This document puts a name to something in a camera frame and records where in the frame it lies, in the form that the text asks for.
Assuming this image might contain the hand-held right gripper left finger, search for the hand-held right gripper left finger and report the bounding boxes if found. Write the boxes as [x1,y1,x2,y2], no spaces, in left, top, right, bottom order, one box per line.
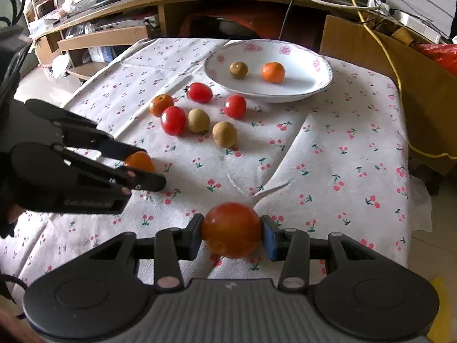
[86,214,205,290]

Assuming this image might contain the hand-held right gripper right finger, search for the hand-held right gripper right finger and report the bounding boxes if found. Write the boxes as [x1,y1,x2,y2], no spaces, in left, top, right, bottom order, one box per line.
[260,215,380,290]

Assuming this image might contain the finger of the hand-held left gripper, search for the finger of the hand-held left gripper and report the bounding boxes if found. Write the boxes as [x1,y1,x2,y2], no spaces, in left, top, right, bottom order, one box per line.
[53,112,148,162]
[64,149,167,196]

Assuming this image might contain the small orange tangerine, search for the small orange tangerine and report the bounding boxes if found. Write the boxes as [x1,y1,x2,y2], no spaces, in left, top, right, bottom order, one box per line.
[262,62,285,84]
[124,151,156,174]

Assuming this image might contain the large orange-red tomato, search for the large orange-red tomato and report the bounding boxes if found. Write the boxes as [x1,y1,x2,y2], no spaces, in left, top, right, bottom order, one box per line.
[202,202,263,259]

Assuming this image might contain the orange tomato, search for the orange tomato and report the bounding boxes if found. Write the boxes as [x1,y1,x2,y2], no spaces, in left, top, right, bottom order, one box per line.
[149,94,175,117]

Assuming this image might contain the red cherry tomato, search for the red cherry tomato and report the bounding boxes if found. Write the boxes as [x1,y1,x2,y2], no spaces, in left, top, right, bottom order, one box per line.
[224,95,247,119]
[186,82,214,103]
[161,106,187,136]

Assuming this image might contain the brown kiwi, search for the brown kiwi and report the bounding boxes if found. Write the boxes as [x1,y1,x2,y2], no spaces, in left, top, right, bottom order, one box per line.
[187,109,210,133]
[229,61,248,79]
[212,121,238,148]

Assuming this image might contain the white floral plate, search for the white floral plate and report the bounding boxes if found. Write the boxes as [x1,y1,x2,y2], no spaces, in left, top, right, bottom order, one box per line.
[203,39,334,103]

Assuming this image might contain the cherry print tablecloth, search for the cherry print tablecloth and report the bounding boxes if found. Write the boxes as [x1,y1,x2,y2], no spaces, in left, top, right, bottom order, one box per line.
[0,37,411,294]

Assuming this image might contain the low wooden shelf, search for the low wooden shelf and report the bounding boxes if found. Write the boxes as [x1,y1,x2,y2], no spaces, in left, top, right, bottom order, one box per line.
[32,18,158,79]

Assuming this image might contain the brown kiwi on plate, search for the brown kiwi on plate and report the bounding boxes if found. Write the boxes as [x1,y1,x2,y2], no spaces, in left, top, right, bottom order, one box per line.
[229,61,248,79]

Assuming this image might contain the clear plastic sheet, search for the clear plastic sheet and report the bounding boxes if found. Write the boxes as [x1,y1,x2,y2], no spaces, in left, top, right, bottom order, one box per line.
[410,177,433,234]

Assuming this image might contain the dark metal pot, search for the dark metal pot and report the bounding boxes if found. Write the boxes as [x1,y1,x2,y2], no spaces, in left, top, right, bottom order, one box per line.
[217,19,251,35]

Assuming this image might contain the brown cardboard box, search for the brown cardboard box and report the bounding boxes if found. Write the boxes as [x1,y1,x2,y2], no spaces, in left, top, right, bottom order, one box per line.
[319,14,457,176]

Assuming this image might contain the red plastic bag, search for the red plastic bag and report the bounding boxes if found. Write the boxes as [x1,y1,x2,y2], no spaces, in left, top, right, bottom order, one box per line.
[414,43,457,75]

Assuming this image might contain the white power strip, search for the white power strip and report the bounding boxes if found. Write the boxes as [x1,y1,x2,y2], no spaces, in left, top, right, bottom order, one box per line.
[368,0,441,43]

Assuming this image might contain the yellow cable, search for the yellow cable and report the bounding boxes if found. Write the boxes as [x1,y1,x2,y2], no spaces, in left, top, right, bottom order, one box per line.
[307,0,403,95]

